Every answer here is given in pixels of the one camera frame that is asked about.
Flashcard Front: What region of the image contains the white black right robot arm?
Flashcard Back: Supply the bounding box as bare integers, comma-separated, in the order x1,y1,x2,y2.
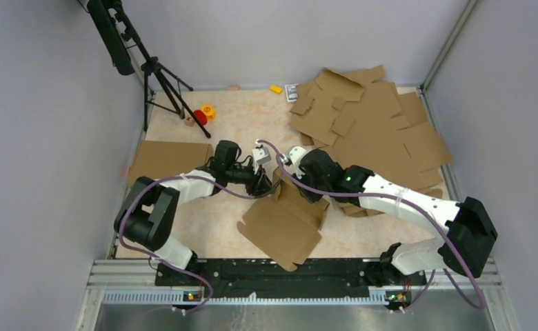
286,146,498,284

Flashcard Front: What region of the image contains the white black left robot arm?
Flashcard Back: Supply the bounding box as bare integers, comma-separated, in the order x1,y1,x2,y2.
113,140,276,285

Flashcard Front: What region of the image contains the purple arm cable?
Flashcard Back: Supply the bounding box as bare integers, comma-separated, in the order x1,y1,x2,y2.
275,155,487,312
117,139,288,316

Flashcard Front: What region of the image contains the playing card box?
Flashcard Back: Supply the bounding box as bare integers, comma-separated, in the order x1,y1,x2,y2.
283,84,299,103

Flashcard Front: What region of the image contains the cardboard sheet pile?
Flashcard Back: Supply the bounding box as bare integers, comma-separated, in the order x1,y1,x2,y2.
289,66,452,198

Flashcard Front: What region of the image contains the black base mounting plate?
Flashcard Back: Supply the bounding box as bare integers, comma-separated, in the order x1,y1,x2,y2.
155,258,427,299

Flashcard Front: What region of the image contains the yellow block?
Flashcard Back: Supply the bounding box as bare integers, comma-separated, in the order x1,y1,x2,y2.
270,85,283,94

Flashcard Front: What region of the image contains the orange round toy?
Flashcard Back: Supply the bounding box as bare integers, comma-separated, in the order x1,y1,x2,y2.
200,104,216,121

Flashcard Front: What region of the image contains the aluminium frame rail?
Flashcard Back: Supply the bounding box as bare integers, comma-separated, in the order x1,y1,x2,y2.
74,258,521,331

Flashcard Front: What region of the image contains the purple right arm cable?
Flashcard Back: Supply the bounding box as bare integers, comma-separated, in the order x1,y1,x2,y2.
275,155,487,312

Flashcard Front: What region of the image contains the folded closed cardboard box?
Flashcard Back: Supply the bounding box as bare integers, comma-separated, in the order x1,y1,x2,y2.
126,141,213,188

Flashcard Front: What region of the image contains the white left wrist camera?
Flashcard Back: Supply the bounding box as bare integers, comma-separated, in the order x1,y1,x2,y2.
251,143,272,173

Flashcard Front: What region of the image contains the small wooden cube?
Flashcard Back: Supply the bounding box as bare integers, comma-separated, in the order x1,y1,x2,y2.
184,117,195,127

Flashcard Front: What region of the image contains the red round toy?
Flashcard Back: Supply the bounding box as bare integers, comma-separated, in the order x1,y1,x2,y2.
193,110,208,126

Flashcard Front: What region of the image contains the cardboard box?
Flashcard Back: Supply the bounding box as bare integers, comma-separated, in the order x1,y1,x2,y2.
126,141,213,188
237,168,330,272

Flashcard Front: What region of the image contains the black camera tripod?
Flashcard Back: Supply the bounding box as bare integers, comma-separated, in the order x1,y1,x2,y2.
78,0,212,139

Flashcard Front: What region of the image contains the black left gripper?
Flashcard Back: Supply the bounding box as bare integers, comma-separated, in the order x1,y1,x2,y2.
226,161,275,197

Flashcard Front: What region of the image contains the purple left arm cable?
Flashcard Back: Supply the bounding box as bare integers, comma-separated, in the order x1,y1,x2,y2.
117,139,288,316

